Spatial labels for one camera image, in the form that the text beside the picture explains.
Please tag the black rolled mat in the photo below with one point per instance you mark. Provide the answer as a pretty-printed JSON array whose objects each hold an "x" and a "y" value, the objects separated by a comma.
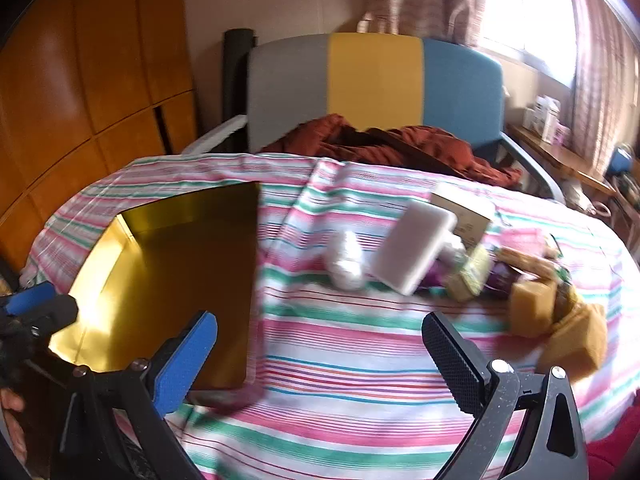
[{"x": 235, "y": 75}]

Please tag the pink hair roller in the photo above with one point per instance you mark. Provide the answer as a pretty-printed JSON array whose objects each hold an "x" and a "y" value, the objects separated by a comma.
[{"x": 522, "y": 239}]

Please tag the beige cardboard box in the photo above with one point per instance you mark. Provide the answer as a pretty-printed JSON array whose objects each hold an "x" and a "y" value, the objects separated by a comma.
[{"x": 467, "y": 215}]

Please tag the person's left hand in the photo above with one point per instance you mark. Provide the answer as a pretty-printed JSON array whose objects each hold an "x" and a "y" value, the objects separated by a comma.
[{"x": 10, "y": 420}]

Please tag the grey yellow blue chair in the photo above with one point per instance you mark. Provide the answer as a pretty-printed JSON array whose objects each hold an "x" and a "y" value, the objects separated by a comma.
[{"x": 375, "y": 75}]

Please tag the red cloth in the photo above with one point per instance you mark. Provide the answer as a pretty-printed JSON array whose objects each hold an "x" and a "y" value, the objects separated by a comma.
[{"x": 617, "y": 460}]

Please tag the small pink box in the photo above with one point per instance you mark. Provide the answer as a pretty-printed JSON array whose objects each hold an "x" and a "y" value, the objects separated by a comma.
[{"x": 562, "y": 135}]

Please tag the white round bottle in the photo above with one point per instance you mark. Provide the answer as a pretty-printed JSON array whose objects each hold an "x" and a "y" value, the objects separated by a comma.
[{"x": 346, "y": 260}]

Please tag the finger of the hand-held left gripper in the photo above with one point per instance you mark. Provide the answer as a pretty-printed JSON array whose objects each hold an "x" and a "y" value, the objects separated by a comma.
[
  {"x": 50, "y": 315},
  {"x": 30, "y": 300}
]

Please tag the gold tin box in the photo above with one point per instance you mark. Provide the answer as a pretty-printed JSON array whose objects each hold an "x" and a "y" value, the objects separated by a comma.
[{"x": 190, "y": 260}]

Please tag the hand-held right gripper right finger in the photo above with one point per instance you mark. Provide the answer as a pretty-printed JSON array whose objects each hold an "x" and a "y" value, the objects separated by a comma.
[{"x": 452, "y": 360}]

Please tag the striped cloth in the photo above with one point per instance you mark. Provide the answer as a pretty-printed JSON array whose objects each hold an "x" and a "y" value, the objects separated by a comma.
[{"x": 350, "y": 360}]

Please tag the wooden side desk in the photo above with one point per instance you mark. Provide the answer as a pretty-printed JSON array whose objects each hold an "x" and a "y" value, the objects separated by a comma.
[{"x": 560, "y": 152}]

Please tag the rust brown jacket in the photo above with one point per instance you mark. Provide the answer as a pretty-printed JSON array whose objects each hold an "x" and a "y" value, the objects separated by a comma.
[{"x": 400, "y": 145}]

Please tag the white rectangular block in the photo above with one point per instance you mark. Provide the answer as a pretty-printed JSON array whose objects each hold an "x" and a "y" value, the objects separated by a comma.
[{"x": 410, "y": 250}]

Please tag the white carton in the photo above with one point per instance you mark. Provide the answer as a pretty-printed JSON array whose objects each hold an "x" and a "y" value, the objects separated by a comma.
[{"x": 541, "y": 115}]

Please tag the wooden wardrobe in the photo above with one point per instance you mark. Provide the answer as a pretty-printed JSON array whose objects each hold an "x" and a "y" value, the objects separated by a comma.
[{"x": 75, "y": 85}]

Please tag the tan yellow block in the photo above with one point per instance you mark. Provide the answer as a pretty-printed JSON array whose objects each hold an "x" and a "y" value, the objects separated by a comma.
[{"x": 532, "y": 307}]

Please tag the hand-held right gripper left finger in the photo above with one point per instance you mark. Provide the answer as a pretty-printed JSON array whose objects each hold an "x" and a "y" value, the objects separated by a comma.
[{"x": 186, "y": 360}]

